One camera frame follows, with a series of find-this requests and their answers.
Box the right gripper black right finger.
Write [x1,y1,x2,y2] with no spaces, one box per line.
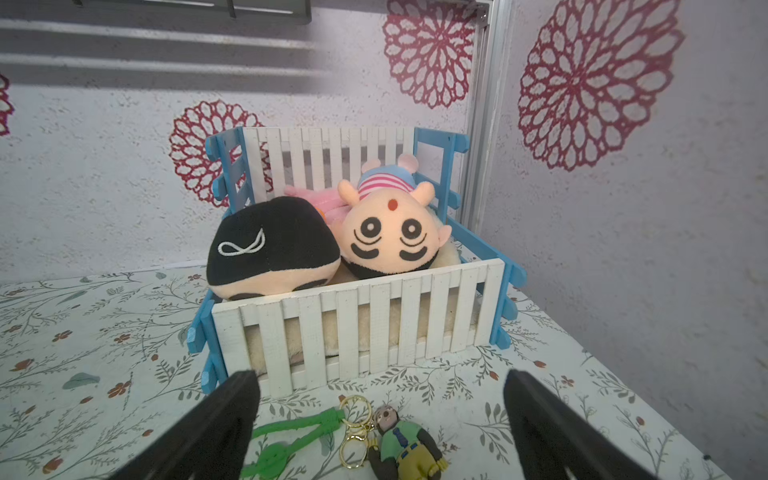
[503,370,652,480]

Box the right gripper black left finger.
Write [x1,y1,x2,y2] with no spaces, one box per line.
[111,371,260,479]

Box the blue white toy crib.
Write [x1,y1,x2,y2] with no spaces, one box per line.
[187,127,527,397]

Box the black-haired plush doll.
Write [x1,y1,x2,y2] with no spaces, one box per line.
[206,197,341,300]

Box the pink plush doll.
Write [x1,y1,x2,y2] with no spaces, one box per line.
[284,185,351,226]

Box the peach face plush doll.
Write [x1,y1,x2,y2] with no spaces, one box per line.
[331,153,452,279]

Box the green strap keychain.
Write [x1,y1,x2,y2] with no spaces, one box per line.
[239,408,346,480]

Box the sloth figure keychain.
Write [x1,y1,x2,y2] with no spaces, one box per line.
[367,405,449,480]

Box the aluminium frame post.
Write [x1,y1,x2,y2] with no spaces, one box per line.
[459,1,517,233]

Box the grey wall shelf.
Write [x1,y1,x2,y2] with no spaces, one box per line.
[72,0,312,25]

